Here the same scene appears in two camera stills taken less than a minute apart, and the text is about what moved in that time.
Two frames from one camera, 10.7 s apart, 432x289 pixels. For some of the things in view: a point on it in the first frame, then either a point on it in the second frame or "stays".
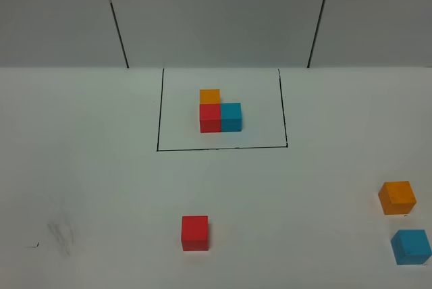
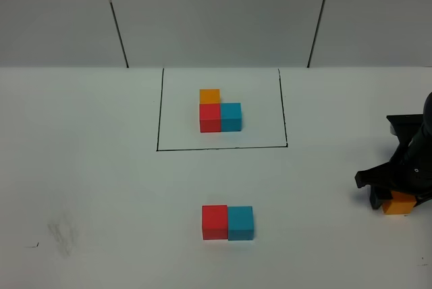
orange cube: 397,197 stays
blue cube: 411,246 to 240,223
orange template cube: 207,96 stays
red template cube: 210,117 stays
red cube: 194,233 to 214,222
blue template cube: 231,117 stays
